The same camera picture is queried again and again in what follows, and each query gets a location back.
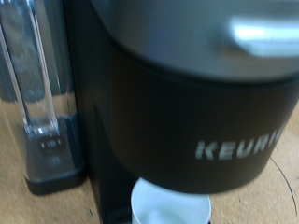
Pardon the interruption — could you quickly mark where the black Keurig coffee machine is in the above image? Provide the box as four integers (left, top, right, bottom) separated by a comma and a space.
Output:
64, 0, 299, 224

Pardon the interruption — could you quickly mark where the coffee machine power cable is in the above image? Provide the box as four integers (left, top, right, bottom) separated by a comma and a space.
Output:
269, 155, 298, 217

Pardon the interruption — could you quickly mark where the white mug green-marked handle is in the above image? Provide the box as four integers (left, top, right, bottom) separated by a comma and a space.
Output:
130, 176, 213, 224

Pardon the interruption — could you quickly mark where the water tank with black lid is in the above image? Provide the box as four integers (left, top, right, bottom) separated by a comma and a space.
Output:
0, 0, 87, 196

